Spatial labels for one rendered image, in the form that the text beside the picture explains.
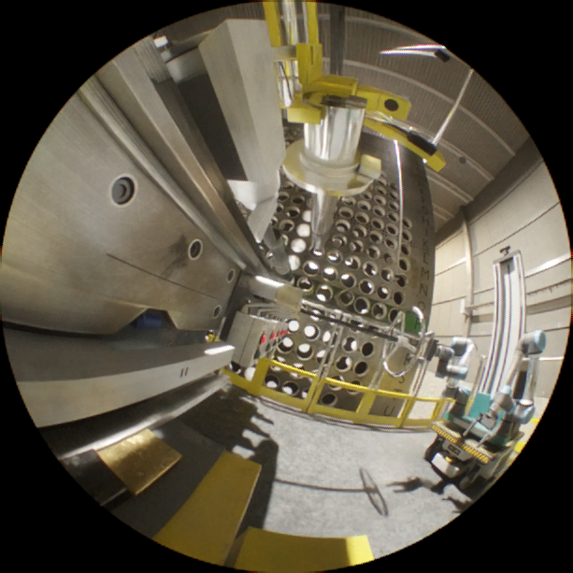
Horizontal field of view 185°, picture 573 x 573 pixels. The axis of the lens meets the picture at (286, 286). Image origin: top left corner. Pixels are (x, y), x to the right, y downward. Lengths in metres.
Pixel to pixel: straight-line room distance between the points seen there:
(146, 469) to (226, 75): 0.50
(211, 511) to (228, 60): 0.54
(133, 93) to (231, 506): 0.39
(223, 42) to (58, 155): 0.25
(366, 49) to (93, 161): 8.58
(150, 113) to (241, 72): 0.18
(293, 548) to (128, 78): 0.42
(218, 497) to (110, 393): 0.15
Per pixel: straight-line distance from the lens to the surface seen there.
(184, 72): 0.58
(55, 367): 0.20
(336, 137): 0.62
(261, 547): 0.21
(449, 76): 9.14
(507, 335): 1.83
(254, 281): 0.53
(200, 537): 0.21
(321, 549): 0.23
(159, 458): 0.23
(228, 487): 0.24
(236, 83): 0.36
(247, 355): 0.52
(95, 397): 0.21
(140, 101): 0.22
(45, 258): 0.23
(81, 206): 0.23
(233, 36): 0.35
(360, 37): 8.64
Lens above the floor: 0.79
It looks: 10 degrees up
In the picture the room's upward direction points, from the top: 20 degrees clockwise
